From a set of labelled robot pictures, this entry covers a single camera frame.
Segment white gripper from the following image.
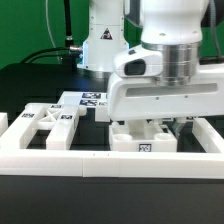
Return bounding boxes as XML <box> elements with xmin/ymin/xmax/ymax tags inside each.
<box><xmin>107</xmin><ymin>63</ymin><xmax>224</xmax><ymax>135</ymax></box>

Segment white chair seat part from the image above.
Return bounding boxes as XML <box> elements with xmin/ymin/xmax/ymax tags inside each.
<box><xmin>109</xmin><ymin>120</ymin><xmax>177</xmax><ymax>152</ymax></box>

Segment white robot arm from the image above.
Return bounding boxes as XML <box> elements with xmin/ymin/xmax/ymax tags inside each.
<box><xmin>81</xmin><ymin>0</ymin><xmax>224</xmax><ymax>122</ymax></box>

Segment white chair back part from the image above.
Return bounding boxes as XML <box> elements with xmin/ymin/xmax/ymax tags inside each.
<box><xmin>0</xmin><ymin>103</ymin><xmax>87</xmax><ymax>150</ymax></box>

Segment white tagged cube right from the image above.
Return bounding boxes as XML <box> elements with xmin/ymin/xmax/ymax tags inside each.
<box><xmin>187</xmin><ymin>116</ymin><xmax>196</xmax><ymax>120</ymax></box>

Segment white block at left edge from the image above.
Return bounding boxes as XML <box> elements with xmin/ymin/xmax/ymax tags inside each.
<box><xmin>0</xmin><ymin>112</ymin><xmax>8</xmax><ymax>137</ymax></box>

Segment white U-shaped fence frame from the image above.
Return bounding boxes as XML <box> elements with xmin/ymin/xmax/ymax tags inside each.
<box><xmin>0</xmin><ymin>117</ymin><xmax>224</xmax><ymax>179</ymax></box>

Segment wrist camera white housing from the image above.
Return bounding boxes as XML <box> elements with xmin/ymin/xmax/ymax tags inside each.
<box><xmin>114</xmin><ymin>46</ymin><xmax>163</xmax><ymax>78</ymax></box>

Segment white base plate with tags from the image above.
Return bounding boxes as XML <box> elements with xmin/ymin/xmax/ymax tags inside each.
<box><xmin>58</xmin><ymin>91</ymin><xmax>107</xmax><ymax>108</ymax></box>

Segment black cable bundle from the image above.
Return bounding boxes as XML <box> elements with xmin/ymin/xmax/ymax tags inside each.
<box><xmin>20</xmin><ymin>0</ymin><xmax>84</xmax><ymax>64</ymax></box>

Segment thin white cable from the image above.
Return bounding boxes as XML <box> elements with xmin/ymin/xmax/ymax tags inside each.
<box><xmin>45</xmin><ymin>0</ymin><xmax>63</xmax><ymax>64</ymax></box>

